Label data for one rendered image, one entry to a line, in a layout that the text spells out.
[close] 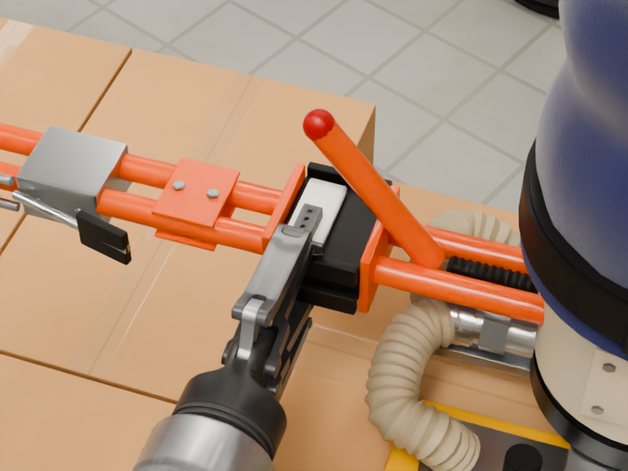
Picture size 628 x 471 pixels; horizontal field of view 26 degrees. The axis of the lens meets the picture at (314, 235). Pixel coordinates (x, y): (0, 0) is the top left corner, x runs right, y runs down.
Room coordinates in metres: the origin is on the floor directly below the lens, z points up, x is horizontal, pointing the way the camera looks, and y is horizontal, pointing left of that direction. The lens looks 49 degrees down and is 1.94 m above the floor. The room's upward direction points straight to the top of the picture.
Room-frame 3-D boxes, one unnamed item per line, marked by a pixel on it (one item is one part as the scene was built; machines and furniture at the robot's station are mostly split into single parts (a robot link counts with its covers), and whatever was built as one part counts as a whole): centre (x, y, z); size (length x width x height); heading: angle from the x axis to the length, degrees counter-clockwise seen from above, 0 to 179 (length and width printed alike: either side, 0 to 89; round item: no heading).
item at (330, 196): (0.69, 0.00, 1.19); 0.07 x 0.03 x 0.01; 161
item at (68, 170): (0.75, 0.19, 1.16); 0.07 x 0.07 x 0.04; 72
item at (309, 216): (0.66, 0.01, 1.21); 0.05 x 0.01 x 0.03; 161
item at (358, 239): (0.69, -0.01, 1.17); 0.10 x 0.08 x 0.06; 162
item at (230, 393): (0.54, 0.05, 1.17); 0.09 x 0.07 x 0.08; 161
